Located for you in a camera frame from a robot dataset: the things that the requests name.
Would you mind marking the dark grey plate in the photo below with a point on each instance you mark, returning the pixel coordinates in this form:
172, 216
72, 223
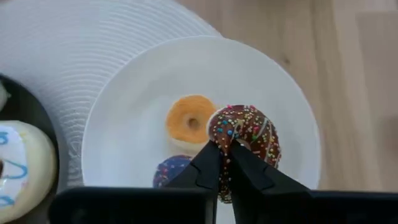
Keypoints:
28, 105

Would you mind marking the cream donut blue squiggle icing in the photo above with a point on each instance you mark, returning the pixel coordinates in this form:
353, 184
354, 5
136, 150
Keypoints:
38, 155

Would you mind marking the chocolate donut colourful sprinkles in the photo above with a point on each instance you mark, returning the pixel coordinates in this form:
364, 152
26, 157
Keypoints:
248, 124

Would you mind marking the white iced cream donut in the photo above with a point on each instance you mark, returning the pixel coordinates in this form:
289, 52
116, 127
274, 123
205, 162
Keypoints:
2, 96

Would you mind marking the white plate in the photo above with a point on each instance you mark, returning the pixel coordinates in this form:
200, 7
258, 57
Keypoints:
140, 93

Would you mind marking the small blue iced donut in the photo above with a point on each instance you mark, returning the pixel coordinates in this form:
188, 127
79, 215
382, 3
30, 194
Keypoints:
171, 171

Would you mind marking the white woven round placemat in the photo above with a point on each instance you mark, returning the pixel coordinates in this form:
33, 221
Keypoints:
62, 46

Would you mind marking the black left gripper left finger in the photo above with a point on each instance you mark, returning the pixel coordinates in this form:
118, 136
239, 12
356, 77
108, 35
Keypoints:
202, 169

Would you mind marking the small orange iced donut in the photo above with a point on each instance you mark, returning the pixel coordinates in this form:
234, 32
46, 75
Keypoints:
180, 124

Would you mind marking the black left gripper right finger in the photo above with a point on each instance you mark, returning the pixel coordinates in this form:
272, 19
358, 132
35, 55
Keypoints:
258, 175

